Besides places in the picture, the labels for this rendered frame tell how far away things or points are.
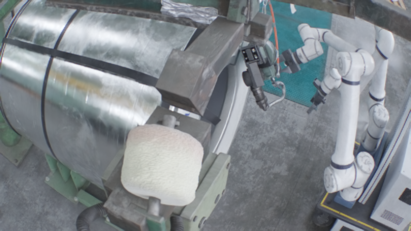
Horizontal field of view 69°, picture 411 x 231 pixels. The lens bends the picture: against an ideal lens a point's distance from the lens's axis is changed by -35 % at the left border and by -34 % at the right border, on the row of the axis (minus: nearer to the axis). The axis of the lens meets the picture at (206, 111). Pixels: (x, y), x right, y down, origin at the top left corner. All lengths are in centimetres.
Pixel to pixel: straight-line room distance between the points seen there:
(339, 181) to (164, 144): 150
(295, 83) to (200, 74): 291
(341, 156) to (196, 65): 135
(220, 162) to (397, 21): 54
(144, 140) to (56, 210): 218
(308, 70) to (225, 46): 301
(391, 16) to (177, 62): 50
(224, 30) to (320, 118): 255
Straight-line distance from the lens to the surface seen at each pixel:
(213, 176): 78
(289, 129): 315
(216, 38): 80
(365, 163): 207
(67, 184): 278
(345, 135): 188
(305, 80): 362
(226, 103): 229
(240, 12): 83
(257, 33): 92
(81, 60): 160
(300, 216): 266
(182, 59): 68
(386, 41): 213
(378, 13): 83
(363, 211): 244
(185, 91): 66
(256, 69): 196
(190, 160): 57
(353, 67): 177
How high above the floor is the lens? 220
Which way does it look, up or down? 44 degrees down
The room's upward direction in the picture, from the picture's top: 4 degrees clockwise
